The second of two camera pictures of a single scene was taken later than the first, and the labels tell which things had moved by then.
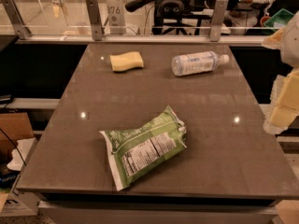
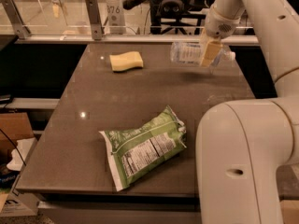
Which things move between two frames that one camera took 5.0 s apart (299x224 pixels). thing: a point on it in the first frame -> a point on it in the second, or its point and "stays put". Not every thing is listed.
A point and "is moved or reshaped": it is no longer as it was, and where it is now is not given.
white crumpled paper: x=23 y=147 stays put
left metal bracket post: x=21 y=29 stays put
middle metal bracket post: x=93 y=12 stays put
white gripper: x=291 y=46 -> x=220 y=26
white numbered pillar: x=116 y=8 stays put
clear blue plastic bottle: x=198 y=63 is moved or reshaped
